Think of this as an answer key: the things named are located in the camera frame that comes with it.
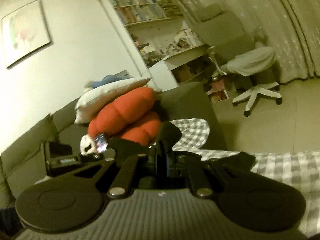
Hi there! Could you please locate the black garment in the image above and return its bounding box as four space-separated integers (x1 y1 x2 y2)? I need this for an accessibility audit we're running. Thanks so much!
107 121 257 178

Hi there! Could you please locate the dark green sofa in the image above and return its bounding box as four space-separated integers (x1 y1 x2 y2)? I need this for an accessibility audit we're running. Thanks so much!
1 82 227 209

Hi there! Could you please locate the black smartphone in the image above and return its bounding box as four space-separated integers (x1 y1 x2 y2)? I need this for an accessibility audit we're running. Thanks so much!
94 133 108 153

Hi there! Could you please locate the cream white pillow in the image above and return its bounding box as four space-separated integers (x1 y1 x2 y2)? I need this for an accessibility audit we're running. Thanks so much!
74 77 150 124

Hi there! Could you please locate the orange flower cushion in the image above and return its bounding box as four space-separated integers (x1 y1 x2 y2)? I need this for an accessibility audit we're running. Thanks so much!
88 87 161 146

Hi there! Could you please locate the grey white checkered quilt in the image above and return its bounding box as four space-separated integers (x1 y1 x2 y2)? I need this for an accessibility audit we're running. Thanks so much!
172 118 319 239

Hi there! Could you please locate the grey white office chair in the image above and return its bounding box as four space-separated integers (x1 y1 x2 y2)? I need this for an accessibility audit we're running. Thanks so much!
190 3 283 118

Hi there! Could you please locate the white desk with shelves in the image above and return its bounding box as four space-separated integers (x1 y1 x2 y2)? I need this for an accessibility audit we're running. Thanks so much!
99 0 213 92

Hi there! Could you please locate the grey star curtain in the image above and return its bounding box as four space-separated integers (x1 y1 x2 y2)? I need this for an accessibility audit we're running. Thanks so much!
174 0 319 83

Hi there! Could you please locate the framed wall picture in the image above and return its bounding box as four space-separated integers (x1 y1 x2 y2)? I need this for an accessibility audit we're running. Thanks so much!
1 0 53 69

